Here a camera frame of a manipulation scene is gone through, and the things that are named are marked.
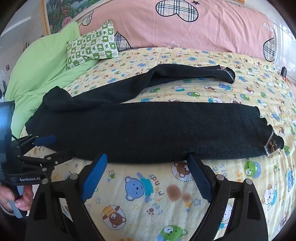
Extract framed landscape painting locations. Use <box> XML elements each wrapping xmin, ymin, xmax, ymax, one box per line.
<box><xmin>44</xmin><ymin>0</ymin><xmax>97</xmax><ymax>35</ymax></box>

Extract black pants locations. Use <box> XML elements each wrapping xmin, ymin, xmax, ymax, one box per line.
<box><xmin>25</xmin><ymin>64</ymin><xmax>285</xmax><ymax>164</ymax></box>

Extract green white checkered pillow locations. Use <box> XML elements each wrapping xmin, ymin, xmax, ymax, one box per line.
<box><xmin>67</xmin><ymin>20</ymin><xmax>120</xmax><ymax>70</ymax></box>

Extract person's left hand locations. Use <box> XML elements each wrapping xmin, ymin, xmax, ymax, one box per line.
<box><xmin>0</xmin><ymin>183</ymin><xmax>34</xmax><ymax>216</ymax></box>

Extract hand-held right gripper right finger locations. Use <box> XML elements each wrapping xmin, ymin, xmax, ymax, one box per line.
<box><xmin>187</xmin><ymin>153</ymin><xmax>270</xmax><ymax>241</ymax></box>

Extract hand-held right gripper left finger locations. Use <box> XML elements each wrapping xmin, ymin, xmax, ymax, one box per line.
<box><xmin>25</xmin><ymin>153</ymin><xmax>109</xmax><ymax>241</ymax></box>

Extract yellow bear print bed sheet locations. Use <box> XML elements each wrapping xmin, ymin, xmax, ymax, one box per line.
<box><xmin>20</xmin><ymin>46</ymin><xmax>296</xmax><ymax>241</ymax></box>

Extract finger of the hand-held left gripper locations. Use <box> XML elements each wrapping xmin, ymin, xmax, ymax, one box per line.
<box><xmin>14</xmin><ymin>135</ymin><xmax>57</xmax><ymax>149</ymax></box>
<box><xmin>17</xmin><ymin>149</ymin><xmax>75</xmax><ymax>172</ymax></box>

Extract light green quilt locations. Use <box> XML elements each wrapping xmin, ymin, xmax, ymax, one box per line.
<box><xmin>4</xmin><ymin>22</ymin><xmax>97</xmax><ymax>137</ymax></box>

